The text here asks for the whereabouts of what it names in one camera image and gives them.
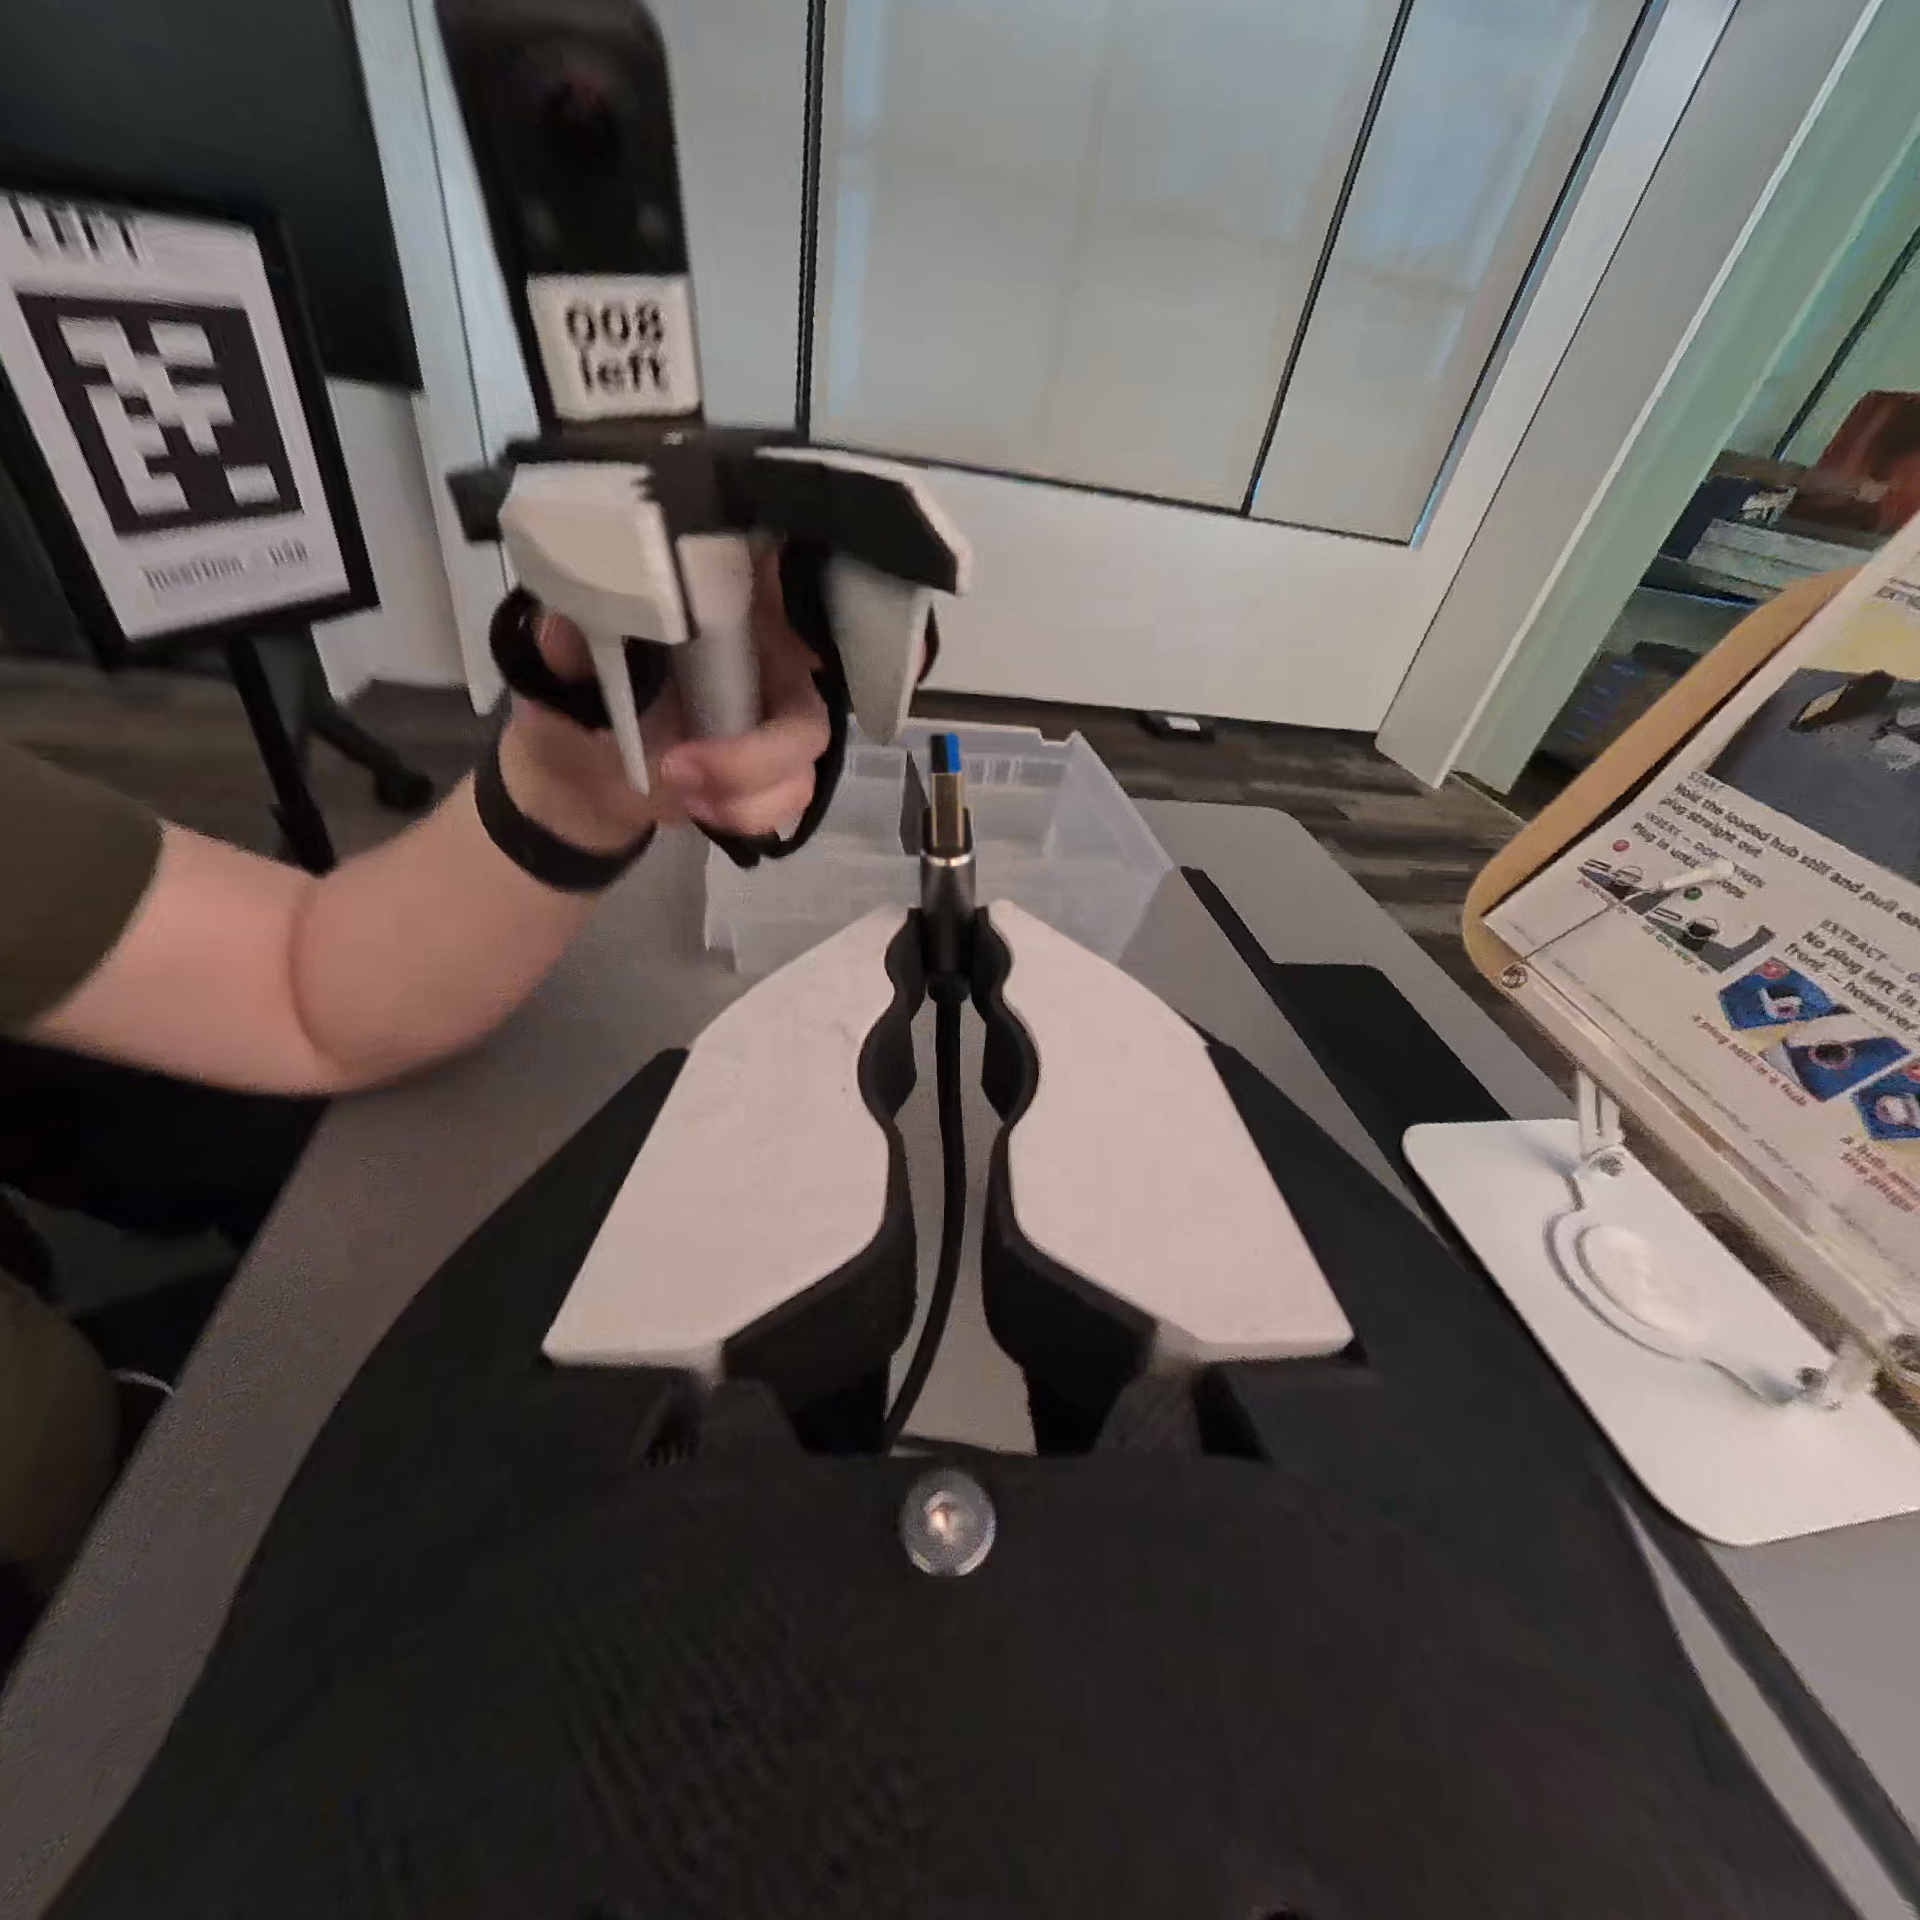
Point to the storage shelf with boxes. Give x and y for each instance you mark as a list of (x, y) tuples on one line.
[(1740, 557)]

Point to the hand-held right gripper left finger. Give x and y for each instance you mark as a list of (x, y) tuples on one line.
[(721, 1171)]

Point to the olive trousers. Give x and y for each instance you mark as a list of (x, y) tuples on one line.
[(54, 1425)]

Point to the black wristband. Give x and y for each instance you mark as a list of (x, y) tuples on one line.
[(557, 855)]

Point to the white board stand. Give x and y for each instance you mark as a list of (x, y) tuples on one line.
[(1500, 1201)]

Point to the person's left forearm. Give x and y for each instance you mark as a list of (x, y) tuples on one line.
[(375, 962)]

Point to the wooden instruction sheet board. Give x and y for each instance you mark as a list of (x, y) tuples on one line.
[(1770, 902)]

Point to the olive shirt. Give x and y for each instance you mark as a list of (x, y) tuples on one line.
[(60, 886)]

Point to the clear plastic bin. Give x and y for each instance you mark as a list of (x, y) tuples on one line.
[(1079, 855)]

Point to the black easel stand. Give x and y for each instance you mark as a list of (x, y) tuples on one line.
[(293, 764)]

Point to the black white marker sign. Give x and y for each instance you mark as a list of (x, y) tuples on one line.
[(165, 390)]

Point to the person's left hand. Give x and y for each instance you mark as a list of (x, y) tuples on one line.
[(734, 774)]

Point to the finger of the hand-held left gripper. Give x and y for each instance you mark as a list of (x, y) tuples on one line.
[(585, 541), (878, 646)]

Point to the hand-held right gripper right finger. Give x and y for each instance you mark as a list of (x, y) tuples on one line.
[(1170, 1171)]

